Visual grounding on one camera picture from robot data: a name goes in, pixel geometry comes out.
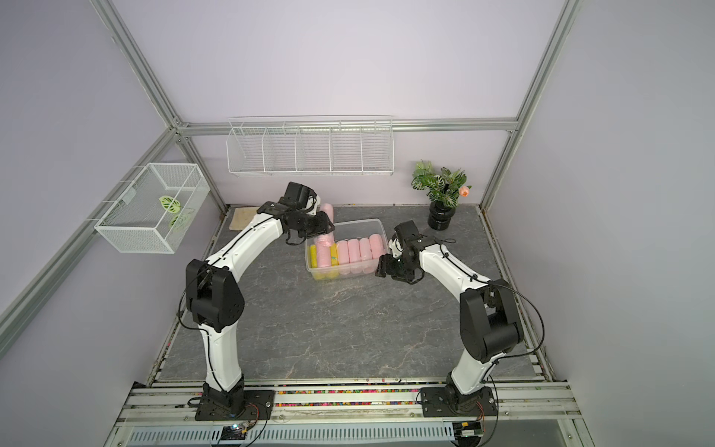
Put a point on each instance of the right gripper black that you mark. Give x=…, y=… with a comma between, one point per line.
x=384, y=264

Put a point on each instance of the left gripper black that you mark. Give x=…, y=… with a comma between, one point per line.
x=322, y=228

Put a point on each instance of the pink roll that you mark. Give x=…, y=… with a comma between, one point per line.
x=354, y=254
x=325, y=241
x=365, y=250
x=377, y=244
x=342, y=252

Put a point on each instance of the yellow trash bag roll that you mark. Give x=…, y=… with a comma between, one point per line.
x=334, y=255
x=313, y=256

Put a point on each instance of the clear plastic storage box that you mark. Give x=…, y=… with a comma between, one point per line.
x=346, y=231

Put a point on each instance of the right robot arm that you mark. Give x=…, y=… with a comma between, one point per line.
x=489, y=321

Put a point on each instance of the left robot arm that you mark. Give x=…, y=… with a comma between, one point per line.
x=214, y=299

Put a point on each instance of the beige cloth glove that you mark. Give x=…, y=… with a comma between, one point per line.
x=242, y=217

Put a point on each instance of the potted green plant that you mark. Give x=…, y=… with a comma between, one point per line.
x=444, y=188

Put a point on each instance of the green leaf in basket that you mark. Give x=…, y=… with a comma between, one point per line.
x=170, y=204

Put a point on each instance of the white mesh basket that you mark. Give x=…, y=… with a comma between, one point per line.
x=136, y=223

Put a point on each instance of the white wire wall shelf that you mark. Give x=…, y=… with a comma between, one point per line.
x=311, y=145

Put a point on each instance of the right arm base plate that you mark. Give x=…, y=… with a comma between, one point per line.
x=449, y=402

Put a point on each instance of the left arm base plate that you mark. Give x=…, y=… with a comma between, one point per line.
x=240, y=405

